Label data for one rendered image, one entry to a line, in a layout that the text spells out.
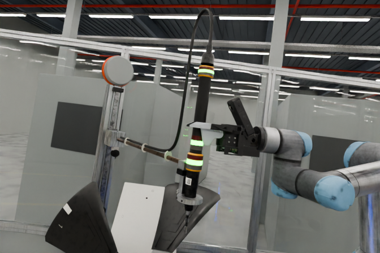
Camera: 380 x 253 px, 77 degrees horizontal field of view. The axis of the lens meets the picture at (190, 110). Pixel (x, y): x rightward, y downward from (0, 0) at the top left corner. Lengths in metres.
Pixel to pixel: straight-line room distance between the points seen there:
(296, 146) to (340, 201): 0.18
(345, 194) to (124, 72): 1.05
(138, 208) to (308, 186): 0.68
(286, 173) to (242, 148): 0.14
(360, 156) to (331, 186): 0.40
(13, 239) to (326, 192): 1.55
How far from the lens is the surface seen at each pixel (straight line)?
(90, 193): 0.85
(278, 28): 5.28
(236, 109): 0.68
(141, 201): 1.11
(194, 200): 0.65
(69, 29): 6.96
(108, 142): 1.18
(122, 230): 1.07
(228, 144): 0.66
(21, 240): 1.73
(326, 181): 0.66
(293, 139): 0.74
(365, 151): 1.03
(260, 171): 1.45
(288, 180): 0.73
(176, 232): 0.81
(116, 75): 1.28
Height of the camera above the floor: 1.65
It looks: 3 degrees up
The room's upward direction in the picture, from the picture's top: 8 degrees clockwise
